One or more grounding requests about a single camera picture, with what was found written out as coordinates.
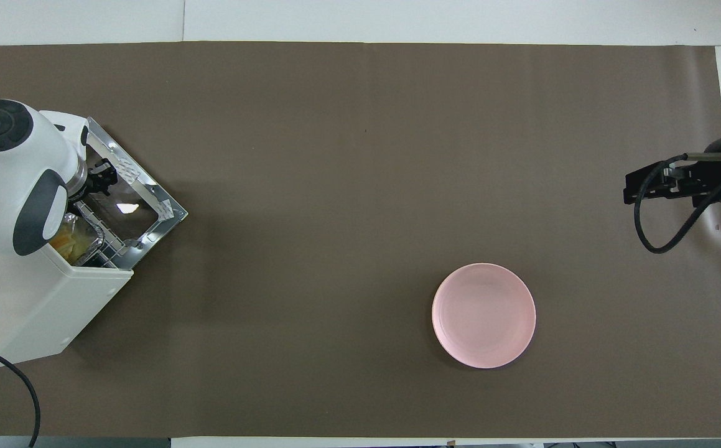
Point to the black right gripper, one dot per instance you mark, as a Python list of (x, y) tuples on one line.
[(699, 180)]

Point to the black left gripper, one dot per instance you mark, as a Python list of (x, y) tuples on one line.
[(100, 177)]

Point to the aluminium foil baking tray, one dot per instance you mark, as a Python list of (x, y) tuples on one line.
[(89, 239)]

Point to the sliced golden bread loaf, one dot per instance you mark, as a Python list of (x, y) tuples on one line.
[(68, 242)]

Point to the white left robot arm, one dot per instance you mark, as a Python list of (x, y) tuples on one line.
[(12, 162)]

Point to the chrome framed glass oven door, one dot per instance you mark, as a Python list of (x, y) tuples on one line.
[(142, 186)]

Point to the white toaster oven body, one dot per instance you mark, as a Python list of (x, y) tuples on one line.
[(24, 305)]

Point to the round pink plate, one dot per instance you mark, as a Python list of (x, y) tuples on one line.
[(483, 316)]

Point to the large brown table mat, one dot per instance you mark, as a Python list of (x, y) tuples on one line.
[(360, 186)]

